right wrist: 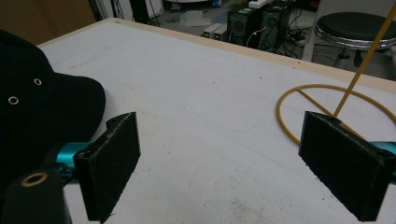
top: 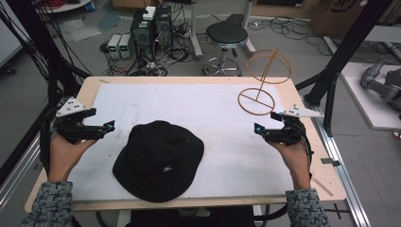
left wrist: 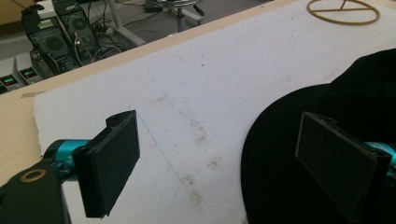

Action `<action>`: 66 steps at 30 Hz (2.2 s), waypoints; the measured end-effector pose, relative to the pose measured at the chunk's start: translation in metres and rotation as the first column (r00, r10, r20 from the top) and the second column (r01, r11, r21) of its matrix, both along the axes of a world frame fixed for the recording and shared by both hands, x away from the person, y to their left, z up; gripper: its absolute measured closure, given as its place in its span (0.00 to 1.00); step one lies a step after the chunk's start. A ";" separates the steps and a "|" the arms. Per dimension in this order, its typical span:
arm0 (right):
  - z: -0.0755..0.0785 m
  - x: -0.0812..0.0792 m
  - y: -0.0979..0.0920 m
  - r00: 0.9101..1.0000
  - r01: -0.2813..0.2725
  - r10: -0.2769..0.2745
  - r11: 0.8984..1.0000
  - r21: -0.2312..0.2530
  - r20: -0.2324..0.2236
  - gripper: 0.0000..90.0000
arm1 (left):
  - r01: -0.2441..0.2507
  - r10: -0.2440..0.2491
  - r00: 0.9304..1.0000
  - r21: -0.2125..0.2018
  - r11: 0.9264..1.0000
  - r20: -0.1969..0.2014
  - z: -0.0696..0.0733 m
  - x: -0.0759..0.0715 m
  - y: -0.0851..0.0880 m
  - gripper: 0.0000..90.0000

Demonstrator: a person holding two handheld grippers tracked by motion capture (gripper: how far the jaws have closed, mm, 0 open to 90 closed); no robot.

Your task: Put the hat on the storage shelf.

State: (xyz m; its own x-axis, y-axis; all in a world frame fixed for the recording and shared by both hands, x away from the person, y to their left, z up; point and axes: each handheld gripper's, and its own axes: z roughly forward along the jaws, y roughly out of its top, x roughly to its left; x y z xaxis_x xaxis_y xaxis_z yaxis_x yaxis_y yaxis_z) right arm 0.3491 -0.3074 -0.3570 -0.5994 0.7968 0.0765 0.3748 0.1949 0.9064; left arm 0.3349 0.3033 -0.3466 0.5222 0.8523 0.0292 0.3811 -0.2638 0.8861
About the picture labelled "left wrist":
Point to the white foam mat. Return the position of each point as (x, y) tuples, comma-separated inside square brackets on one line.
[(202, 102)]

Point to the white metal stand leg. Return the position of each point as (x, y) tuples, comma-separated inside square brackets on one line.
[(123, 25)]

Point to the black hat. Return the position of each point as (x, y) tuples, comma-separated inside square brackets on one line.
[(323, 130)]

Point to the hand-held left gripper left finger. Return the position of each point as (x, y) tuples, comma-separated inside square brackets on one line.
[(107, 168)]

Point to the black computer tower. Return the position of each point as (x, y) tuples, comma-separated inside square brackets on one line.
[(77, 29), (46, 43)]

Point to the grey power supply unit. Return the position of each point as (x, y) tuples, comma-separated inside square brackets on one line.
[(7, 77), (27, 71)]

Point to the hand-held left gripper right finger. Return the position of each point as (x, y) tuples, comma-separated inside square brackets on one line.
[(339, 165)]

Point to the chrome stool base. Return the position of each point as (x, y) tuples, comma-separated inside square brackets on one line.
[(179, 11)]

